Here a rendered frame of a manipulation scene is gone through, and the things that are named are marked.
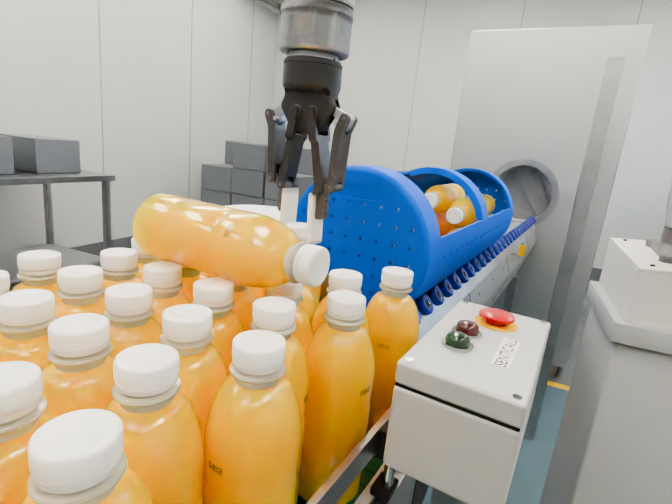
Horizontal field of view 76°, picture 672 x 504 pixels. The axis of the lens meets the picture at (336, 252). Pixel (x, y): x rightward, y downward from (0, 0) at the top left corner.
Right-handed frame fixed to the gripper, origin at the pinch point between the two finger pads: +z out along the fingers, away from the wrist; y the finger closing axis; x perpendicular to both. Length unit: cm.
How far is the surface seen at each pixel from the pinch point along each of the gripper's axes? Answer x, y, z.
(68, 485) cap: 40.3, -17.3, 5.0
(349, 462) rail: 17.3, -19.9, 18.1
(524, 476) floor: -129, -32, 118
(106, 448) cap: 38.8, -17.8, 3.8
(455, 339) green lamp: 12.3, -26.3, 5.2
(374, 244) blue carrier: -18.4, -2.8, 6.3
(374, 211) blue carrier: -18.5, -2.0, 0.6
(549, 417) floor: -184, -36, 119
